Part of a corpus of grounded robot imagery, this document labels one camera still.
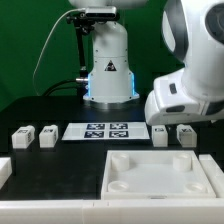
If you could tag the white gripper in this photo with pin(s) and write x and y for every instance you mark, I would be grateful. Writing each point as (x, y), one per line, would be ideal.
(169, 104)

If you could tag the white square table top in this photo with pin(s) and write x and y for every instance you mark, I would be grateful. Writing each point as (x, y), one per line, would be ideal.
(165, 174)

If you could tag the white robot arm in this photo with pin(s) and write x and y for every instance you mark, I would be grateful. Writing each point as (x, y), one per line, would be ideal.
(193, 30)

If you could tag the white sheet with fiducial tags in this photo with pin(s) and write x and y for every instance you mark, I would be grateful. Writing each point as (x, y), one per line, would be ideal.
(106, 131)

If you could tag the white front barrier wall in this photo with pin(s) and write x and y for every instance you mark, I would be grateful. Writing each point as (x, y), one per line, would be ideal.
(154, 211)

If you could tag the black camera on stand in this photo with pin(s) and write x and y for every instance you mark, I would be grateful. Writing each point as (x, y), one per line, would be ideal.
(100, 13)

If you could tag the black camera stand pole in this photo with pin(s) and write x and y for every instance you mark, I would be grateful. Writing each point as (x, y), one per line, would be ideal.
(83, 27)

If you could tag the white left barrier wall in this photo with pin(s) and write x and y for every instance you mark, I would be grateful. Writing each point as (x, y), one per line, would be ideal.
(5, 170)

